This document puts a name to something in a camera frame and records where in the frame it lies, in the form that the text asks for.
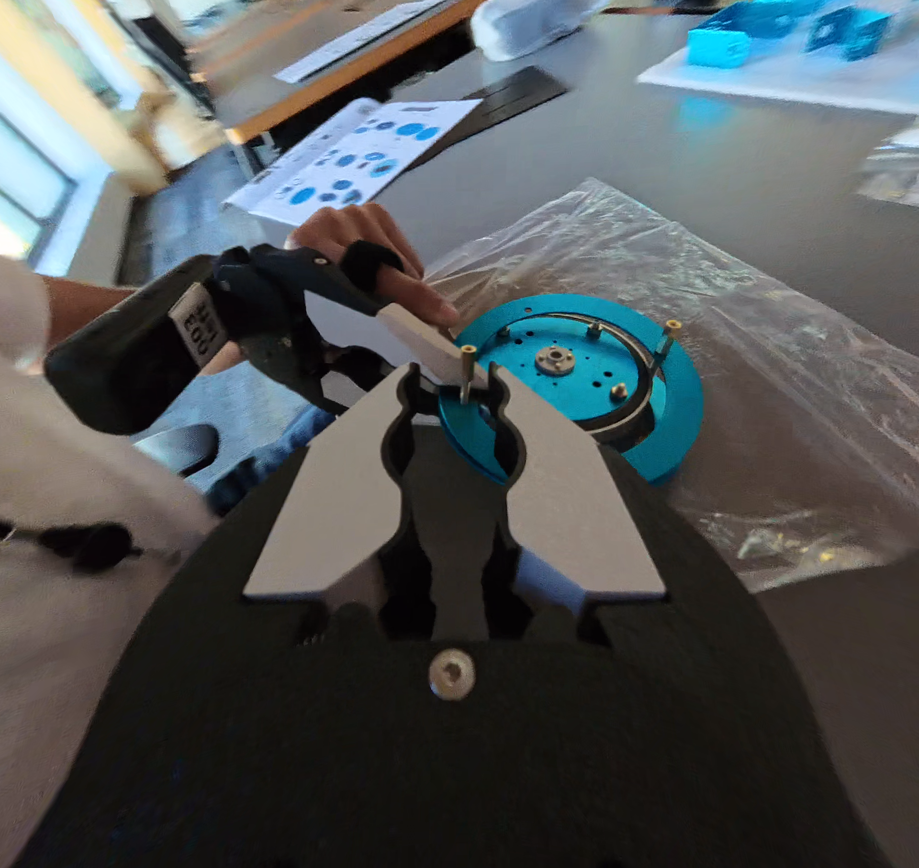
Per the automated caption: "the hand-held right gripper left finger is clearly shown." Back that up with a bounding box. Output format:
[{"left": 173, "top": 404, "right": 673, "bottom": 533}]
[{"left": 243, "top": 362, "right": 433, "bottom": 643}]

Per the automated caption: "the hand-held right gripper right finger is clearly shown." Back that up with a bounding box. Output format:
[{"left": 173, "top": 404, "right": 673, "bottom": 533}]
[{"left": 482, "top": 362, "right": 669, "bottom": 643}]

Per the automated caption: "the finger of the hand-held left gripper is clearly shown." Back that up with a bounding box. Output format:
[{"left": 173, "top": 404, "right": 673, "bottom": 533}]
[{"left": 378, "top": 300, "right": 491, "bottom": 388}]

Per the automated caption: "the blue round metal turntable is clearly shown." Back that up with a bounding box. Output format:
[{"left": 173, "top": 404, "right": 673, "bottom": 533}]
[{"left": 437, "top": 295, "right": 705, "bottom": 485}]

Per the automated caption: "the grey desk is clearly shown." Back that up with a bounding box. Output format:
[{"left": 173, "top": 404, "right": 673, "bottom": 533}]
[{"left": 373, "top": 0, "right": 919, "bottom": 868}]

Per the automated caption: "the person's left hand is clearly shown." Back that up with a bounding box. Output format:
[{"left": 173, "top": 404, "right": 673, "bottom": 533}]
[{"left": 285, "top": 202, "right": 460, "bottom": 331}]

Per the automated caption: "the black chair armrest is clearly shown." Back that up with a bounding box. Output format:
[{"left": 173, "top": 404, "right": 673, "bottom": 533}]
[{"left": 135, "top": 423, "right": 218, "bottom": 479}]

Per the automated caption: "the printed instruction sheet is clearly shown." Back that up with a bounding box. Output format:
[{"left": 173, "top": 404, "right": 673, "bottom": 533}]
[{"left": 221, "top": 96, "right": 483, "bottom": 226}]

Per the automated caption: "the large window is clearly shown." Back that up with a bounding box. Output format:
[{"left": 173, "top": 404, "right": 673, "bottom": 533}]
[{"left": 0, "top": 114, "right": 78, "bottom": 267}]

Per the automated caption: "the clear plastic bag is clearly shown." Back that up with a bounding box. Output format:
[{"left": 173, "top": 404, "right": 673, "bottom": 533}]
[{"left": 420, "top": 178, "right": 919, "bottom": 592}]

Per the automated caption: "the yellow pillar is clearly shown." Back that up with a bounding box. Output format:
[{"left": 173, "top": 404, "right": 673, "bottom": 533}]
[{"left": 0, "top": 0, "right": 169, "bottom": 198}]

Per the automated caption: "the black flat plate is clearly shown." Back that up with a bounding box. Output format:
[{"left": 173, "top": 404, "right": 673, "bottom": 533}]
[{"left": 416, "top": 66, "right": 572, "bottom": 162}]

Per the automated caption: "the person's beige shirt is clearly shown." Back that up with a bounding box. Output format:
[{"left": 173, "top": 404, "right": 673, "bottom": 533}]
[{"left": 0, "top": 254, "right": 218, "bottom": 862}]

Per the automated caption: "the wood-edged side table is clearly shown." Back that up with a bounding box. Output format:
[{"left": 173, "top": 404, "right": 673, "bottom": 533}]
[{"left": 190, "top": 0, "right": 509, "bottom": 144}]

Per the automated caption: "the long white paper sheet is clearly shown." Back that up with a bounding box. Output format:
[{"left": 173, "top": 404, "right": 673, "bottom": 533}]
[{"left": 275, "top": 0, "right": 448, "bottom": 84}]

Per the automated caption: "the white wrapped package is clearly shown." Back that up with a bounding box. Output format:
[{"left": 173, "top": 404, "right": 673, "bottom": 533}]
[{"left": 470, "top": 0, "right": 615, "bottom": 61}]

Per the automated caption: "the set of blue metal parts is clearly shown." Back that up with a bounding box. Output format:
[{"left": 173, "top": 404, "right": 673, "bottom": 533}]
[{"left": 685, "top": 0, "right": 895, "bottom": 71}]

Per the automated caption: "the white flat tray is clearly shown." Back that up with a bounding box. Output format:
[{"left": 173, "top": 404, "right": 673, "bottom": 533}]
[{"left": 638, "top": 0, "right": 919, "bottom": 115}]

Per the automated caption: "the pile of clear hardware bags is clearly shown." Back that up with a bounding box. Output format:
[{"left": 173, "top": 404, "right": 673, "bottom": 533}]
[{"left": 858, "top": 125, "right": 919, "bottom": 207}]

